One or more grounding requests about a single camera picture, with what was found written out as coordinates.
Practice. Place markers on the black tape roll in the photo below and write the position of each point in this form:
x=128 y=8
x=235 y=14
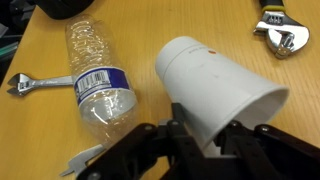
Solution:
x=63 y=6

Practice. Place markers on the clear plastic water bottle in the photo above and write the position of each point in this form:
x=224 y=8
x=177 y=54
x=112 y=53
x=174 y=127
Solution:
x=100 y=90

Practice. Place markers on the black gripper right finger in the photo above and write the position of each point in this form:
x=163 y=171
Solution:
x=266 y=156

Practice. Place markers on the silver adjustable wrench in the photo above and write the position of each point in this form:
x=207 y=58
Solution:
x=26 y=83

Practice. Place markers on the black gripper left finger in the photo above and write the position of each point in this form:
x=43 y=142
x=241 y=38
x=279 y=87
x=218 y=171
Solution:
x=146 y=156

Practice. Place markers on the white paper cup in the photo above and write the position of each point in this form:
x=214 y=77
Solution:
x=213 y=86

